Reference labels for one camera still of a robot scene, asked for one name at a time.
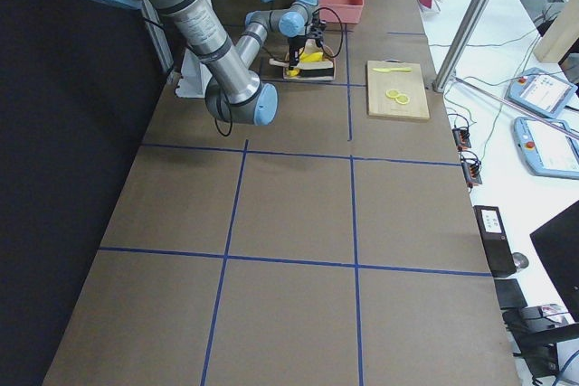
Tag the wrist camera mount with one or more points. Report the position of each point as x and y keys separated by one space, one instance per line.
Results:
x=316 y=32

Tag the black box with label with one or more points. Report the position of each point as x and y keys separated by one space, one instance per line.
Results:
x=494 y=241

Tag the orange connector box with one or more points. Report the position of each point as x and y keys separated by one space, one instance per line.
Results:
x=462 y=138
x=471 y=167

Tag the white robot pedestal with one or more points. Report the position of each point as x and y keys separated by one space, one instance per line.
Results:
x=194 y=77

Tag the wooden cutting board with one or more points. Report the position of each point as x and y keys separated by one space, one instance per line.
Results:
x=408 y=83

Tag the beige hand brush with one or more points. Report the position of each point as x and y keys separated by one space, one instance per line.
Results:
x=314 y=71

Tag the aluminium frame post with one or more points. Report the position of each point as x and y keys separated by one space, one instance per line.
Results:
x=459 y=43

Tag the far teach pendant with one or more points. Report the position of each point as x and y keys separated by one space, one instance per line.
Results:
x=541 y=92

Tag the yellow plastic knife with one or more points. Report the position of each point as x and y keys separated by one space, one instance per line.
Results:
x=394 y=69

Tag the lemon slice far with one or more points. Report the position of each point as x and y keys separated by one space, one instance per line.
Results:
x=392 y=93

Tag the lemon slice near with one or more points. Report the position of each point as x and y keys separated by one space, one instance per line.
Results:
x=402 y=99

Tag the orange connector box near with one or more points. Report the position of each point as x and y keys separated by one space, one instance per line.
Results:
x=471 y=167

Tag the teach pendant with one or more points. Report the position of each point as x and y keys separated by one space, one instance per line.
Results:
x=541 y=92
x=545 y=151

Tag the orange connector box far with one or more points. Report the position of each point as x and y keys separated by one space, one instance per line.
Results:
x=462 y=138

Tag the near teach pendant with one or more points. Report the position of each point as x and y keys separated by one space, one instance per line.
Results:
x=545 y=151

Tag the beige dustpan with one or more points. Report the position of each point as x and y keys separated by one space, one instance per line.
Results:
x=311 y=47

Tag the yellow toy pepper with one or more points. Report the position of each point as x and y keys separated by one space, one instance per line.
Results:
x=293 y=73

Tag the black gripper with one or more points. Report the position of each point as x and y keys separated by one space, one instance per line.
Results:
x=295 y=48

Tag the lemon slice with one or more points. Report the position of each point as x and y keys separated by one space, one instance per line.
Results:
x=392 y=93
x=402 y=99

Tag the black monitor corner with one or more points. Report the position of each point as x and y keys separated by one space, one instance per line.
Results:
x=556 y=245

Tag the yellow toy corn cob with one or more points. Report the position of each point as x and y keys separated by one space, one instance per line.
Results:
x=311 y=57

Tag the pink plastic bin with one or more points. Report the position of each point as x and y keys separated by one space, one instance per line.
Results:
x=348 y=11

